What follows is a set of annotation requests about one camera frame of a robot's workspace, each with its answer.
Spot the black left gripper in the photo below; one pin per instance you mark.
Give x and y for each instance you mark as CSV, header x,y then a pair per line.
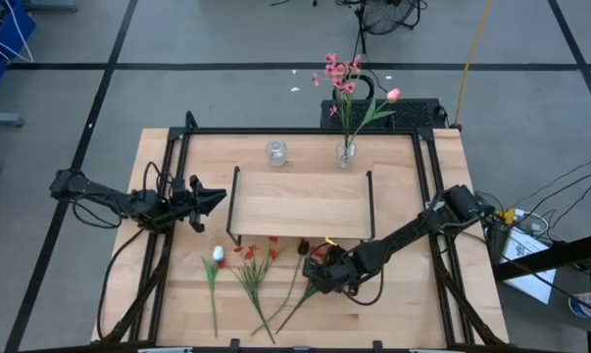
x,y
187,203

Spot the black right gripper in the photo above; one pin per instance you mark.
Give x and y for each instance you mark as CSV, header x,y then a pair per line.
x,y
339,269

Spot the dense red flower bunch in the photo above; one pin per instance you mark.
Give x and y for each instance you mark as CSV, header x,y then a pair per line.
x,y
310,292

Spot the white artificial tulip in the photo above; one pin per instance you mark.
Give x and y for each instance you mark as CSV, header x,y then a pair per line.
x,y
218,253

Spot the sparse red blossom sprig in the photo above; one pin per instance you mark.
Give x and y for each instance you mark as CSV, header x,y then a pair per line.
x,y
249,254

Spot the wooden shelf with black legs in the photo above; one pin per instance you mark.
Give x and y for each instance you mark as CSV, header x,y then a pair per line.
x,y
300,206

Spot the clear glass vase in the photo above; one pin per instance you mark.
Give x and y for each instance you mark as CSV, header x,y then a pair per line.
x,y
345,156
276,153

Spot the pink blossom spray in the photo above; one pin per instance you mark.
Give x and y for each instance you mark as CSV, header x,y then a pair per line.
x,y
336,71

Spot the pink artificial tulip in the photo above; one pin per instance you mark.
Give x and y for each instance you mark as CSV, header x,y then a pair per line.
x,y
394,94

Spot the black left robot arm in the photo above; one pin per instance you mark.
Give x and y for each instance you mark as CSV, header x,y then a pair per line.
x,y
94,188

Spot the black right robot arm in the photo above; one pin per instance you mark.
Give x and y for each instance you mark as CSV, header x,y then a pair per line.
x,y
412,230

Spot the black perforated computer case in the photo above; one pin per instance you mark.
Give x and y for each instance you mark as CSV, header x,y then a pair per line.
x,y
412,114

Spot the yellow power plug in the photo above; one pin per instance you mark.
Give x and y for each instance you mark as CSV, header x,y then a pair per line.
x,y
507,215

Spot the white printed box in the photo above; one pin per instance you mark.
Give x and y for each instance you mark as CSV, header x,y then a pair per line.
x,y
520,250

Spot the grey floor bar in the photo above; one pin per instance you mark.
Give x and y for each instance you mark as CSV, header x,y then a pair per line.
x,y
50,6
1,119

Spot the black metal beam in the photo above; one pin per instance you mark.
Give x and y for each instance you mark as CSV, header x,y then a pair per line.
x,y
559,255

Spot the black floor fan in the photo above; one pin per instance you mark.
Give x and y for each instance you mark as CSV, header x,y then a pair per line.
x,y
388,17

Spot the person's shoe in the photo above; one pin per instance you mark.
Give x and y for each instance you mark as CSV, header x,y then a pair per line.
x,y
586,301

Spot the black metal rig frame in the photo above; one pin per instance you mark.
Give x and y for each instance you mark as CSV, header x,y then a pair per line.
x,y
300,131

